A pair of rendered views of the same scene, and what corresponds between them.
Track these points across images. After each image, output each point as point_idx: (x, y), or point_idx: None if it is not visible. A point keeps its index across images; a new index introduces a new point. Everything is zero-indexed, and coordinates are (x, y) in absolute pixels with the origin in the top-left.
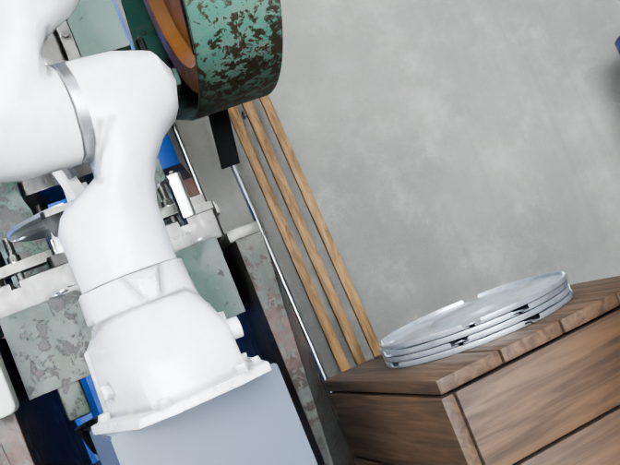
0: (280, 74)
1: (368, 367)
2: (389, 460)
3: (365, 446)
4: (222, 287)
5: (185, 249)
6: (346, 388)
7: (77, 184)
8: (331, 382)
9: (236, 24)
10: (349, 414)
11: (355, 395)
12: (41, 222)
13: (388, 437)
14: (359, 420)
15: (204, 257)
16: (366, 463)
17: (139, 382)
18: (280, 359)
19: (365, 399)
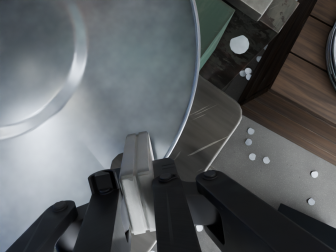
0: None
1: (313, 85)
2: (307, 128)
3: (283, 113)
4: (212, 49)
5: (206, 49)
6: (305, 110)
7: (152, 156)
8: (285, 97)
9: None
10: (285, 106)
11: (315, 117)
12: (7, 196)
13: (326, 133)
14: (297, 114)
15: (215, 40)
16: (269, 109)
17: None
18: (228, 69)
19: (327, 125)
